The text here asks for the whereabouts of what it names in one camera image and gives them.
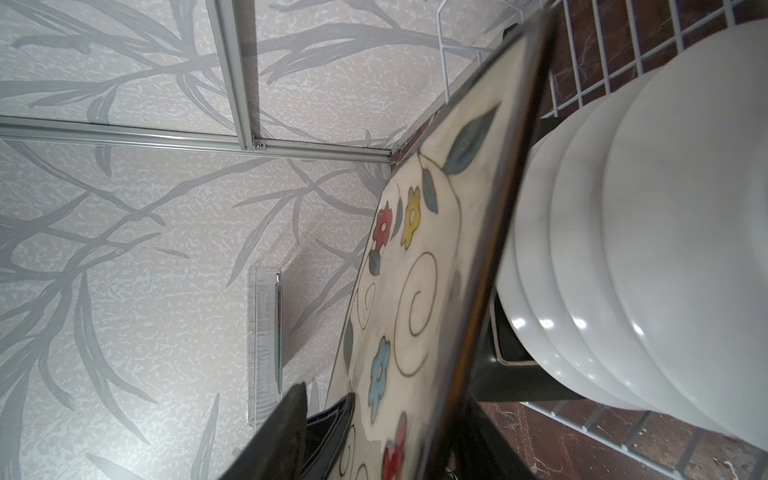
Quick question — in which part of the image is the white round plate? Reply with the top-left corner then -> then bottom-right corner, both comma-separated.
602,20 -> 767,448
496,137 -> 643,412
514,100 -> 655,411
544,73 -> 722,431

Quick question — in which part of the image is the aluminium frame crossbar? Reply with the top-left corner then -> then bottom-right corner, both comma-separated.
1,116 -> 391,164

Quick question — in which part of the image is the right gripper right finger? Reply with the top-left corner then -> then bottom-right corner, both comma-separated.
450,398 -> 536,480

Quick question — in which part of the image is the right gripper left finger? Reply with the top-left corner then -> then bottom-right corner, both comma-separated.
218,382 -> 356,480

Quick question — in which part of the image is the white wire dish rack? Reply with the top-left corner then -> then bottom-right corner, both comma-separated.
436,0 -> 768,480

